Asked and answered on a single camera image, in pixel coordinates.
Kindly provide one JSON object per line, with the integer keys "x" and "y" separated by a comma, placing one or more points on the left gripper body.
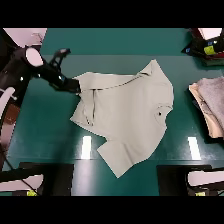
{"x": 69, "y": 85}

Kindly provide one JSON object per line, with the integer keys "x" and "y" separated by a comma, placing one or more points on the pale green shirt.
{"x": 133, "y": 110}

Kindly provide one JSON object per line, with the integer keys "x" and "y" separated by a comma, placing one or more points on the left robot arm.
{"x": 20, "y": 68}

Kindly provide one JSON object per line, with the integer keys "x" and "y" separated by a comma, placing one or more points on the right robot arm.
{"x": 204, "y": 178}

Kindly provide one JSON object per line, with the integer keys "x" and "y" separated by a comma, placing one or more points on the grey garment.
{"x": 213, "y": 96}

